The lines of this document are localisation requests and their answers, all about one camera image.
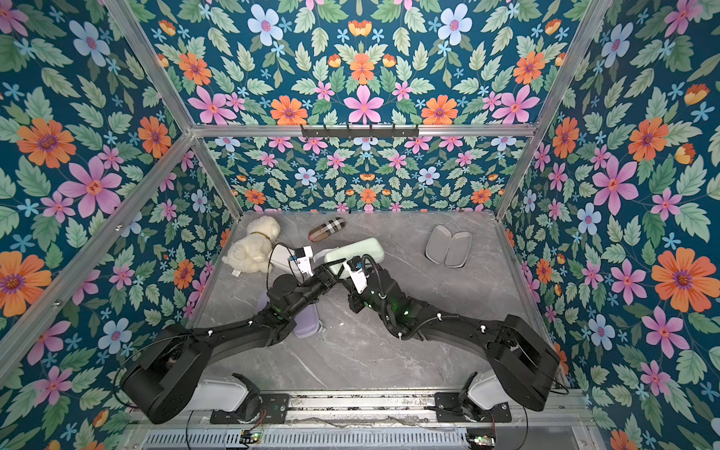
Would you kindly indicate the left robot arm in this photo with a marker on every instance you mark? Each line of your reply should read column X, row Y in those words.
column 163, row 380

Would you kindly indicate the beige case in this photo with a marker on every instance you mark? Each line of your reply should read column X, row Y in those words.
column 451, row 250

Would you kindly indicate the black hook rail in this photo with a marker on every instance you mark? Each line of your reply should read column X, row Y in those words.
column 351, row 132

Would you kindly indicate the plaid folded umbrella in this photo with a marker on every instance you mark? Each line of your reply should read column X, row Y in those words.
column 326, row 229

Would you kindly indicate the white closed umbrella case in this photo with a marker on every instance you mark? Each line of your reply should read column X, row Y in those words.
column 285, row 264

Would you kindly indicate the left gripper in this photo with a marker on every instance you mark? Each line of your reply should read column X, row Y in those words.
column 321, row 278

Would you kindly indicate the mint green zippered case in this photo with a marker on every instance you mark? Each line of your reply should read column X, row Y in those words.
column 339, row 260

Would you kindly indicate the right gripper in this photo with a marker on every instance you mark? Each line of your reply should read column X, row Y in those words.
column 353, row 287

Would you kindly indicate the aluminium front rail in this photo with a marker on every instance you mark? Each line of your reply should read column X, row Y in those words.
column 424, row 408

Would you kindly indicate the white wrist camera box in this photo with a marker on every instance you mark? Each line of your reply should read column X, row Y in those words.
column 356, row 272

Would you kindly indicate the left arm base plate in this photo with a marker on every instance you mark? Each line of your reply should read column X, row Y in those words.
column 260, row 408

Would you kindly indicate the white plush dog toy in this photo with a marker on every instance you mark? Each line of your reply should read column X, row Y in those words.
column 251, row 253

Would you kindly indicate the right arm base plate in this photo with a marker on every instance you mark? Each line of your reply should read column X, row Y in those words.
column 469, row 408

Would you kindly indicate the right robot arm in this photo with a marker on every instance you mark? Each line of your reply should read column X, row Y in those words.
column 523, row 363

